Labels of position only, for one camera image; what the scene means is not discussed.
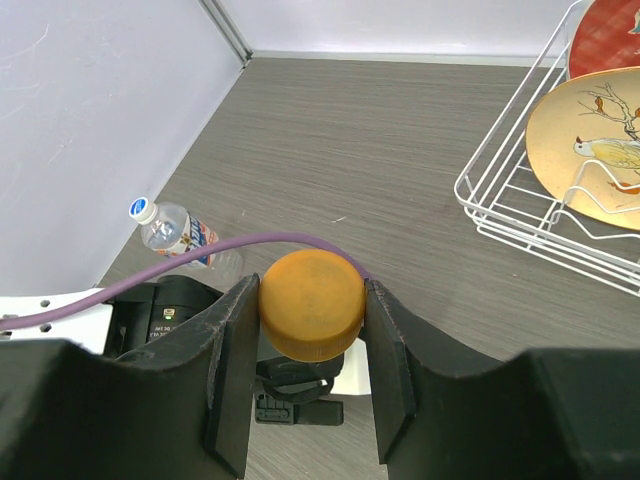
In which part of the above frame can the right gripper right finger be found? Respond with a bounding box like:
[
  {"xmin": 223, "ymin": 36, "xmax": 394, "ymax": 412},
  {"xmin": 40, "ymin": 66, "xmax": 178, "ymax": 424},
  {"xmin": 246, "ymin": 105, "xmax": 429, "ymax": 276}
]
[{"xmin": 364, "ymin": 281, "xmax": 639, "ymax": 479}]

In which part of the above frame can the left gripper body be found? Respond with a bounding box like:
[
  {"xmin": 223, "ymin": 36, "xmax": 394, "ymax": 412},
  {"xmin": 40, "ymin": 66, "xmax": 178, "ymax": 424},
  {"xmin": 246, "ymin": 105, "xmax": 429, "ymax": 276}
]
[{"xmin": 254, "ymin": 355, "xmax": 344, "ymax": 426}]

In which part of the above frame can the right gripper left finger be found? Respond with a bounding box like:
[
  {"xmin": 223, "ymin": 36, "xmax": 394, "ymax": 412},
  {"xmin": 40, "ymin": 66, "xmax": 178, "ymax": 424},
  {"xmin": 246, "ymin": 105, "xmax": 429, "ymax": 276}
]
[{"xmin": 1, "ymin": 275, "xmax": 260, "ymax": 479}]

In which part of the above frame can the orange bottle cap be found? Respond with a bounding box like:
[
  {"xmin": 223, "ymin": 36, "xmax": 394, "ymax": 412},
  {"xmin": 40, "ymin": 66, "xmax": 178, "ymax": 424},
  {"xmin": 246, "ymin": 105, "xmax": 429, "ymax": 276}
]
[{"xmin": 258, "ymin": 249, "xmax": 366, "ymax": 363}]

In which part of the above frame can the clear plastic water bottle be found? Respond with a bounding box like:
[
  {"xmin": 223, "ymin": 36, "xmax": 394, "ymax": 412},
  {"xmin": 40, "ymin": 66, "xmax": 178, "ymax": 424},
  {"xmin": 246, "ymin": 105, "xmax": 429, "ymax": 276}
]
[{"xmin": 139, "ymin": 202, "xmax": 243, "ymax": 290}]

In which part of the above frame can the white bottle cap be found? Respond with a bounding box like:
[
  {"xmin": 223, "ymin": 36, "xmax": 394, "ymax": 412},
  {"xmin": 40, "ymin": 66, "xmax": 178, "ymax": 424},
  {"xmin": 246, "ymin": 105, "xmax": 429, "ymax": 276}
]
[{"xmin": 128, "ymin": 197, "xmax": 158, "ymax": 225}]

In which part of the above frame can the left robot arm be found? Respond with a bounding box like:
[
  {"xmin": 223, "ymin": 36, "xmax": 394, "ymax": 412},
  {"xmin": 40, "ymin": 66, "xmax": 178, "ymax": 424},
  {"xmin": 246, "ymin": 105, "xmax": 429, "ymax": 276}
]
[{"xmin": 1, "ymin": 275, "xmax": 344, "ymax": 426}]

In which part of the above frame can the cream floral plate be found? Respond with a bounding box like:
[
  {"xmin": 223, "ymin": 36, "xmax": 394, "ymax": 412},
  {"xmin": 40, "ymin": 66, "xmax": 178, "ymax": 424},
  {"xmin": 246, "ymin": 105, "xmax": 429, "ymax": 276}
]
[{"xmin": 525, "ymin": 67, "xmax": 639, "ymax": 231}]

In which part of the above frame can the red and teal plate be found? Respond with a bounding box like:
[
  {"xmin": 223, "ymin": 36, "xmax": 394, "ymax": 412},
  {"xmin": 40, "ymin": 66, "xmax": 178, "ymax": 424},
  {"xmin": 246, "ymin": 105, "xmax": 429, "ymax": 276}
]
[{"xmin": 568, "ymin": 0, "xmax": 639, "ymax": 79}]

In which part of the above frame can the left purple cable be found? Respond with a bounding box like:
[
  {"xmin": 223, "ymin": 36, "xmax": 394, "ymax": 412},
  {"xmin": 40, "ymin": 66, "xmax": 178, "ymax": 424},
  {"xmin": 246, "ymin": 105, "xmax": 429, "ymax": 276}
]
[{"xmin": 0, "ymin": 230, "xmax": 374, "ymax": 332}]

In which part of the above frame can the white wire dish rack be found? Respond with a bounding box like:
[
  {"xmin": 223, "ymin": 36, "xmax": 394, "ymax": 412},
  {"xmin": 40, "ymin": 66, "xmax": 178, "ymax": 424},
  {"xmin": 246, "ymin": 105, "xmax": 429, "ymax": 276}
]
[{"xmin": 454, "ymin": 1, "xmax": 639, "ymax": 295}]

